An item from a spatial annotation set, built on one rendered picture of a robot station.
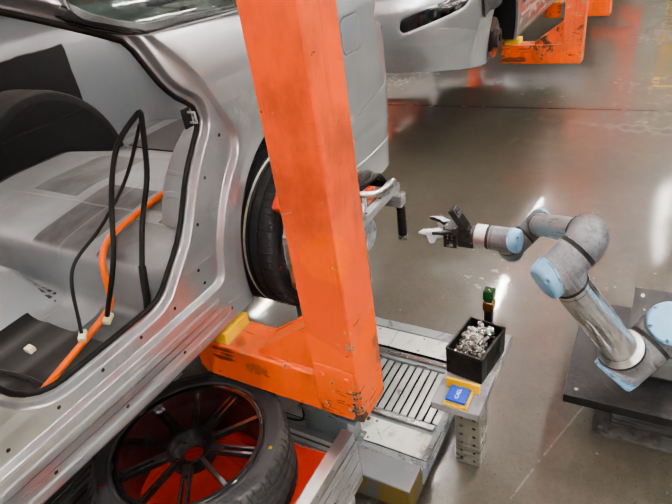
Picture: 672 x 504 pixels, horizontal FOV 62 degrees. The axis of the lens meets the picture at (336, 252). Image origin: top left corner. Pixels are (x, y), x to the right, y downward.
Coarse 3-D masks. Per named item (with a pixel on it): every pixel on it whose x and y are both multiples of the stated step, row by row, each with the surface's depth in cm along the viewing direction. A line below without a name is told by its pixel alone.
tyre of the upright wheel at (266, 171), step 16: (256, 160) 209; (272, 176) 202; (256, 192) 201; (272, 192) 198; (256, 208) 199; (256, 224) 198; (272, 224) 197; (256, 240) 199; (272, 240) 198; (256, 256) 202; (272, 256) 199; (256, 272) 206; (272, 272) 202; (256, 288) 215; (272, 288) 209; (288, 288) 211
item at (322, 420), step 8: (304, 408) 226; (312, 408) 225; (304, 416) 234; (312, 416) 227; (320, 416) 224; (328, 416) 221; (336, 416) 218; (312, 424) 230; (320, 424) 227; (328, 424) 224; (336, 424) 221; (344, 424) 219; (352, 424) 216; (360, 424) 229; (328, 432) 227; (336, 432) 224; (360, 432) 230; (360, 440) 227
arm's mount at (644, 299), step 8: (640, 288) 214; (640, 296) 214; (648, 296) 213; (656, 296) 211; (664, 296) 210; (632, 304) 214; (640, 304) 213; (648, 304) 212; (632, 312) 213; (640, 312) 212; (632, 320) 212; (664, 368) 204; (656, 376) 204; (664, 376) 203
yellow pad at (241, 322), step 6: (240, 318) 200; (246, 318) 202; (234, 324) 197; (240, 324) 200; (246, 324) 203; (228, 330) 195; (234, 330) 197; (240, 330) 200; (222, 336) 194; (228, 336) 195; (234, 336) 198; (216, 342) 197; (222, 342) 196; (228, 342) 195
